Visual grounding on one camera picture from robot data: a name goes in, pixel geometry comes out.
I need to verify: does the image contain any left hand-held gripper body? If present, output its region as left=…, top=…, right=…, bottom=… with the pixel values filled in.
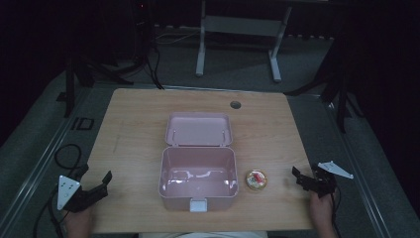
left=56, top=175, right=110, bottom=213

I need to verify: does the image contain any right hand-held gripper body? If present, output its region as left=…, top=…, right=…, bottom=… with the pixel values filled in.
left=305, top=160, right=355, bottom=199

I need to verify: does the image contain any pink plastic box with lid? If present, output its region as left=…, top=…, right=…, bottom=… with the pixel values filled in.
left=157, top=111, right=240, bottom=213

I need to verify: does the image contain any person's right hand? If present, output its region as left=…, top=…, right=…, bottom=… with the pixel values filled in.
left=308, top=190, right=337, bottom=230

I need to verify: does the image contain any person's left hand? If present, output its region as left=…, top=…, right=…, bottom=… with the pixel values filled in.
left=61, top=202, right=97, bottom=238

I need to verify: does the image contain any black metal stand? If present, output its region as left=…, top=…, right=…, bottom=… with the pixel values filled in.
left=284, top=33, right=366, bottom=135
left=54, top=54, right=135, bottom=119

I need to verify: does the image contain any black cable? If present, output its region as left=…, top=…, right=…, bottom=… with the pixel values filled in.
left=32, top=143, right=83, bottom=238
left=329, top=186, right=343, bottom=238

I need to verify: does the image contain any black cables bundle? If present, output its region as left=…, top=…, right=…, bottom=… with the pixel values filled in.
left=133, top=19, right=165, bottom=91

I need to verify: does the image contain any white cable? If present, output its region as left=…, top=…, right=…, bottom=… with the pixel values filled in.
left=154, top=30, right=203, bottom=47

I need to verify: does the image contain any white metal desk frame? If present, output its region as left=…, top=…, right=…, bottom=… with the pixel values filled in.
left=194, top=0, right=293, bottom=83

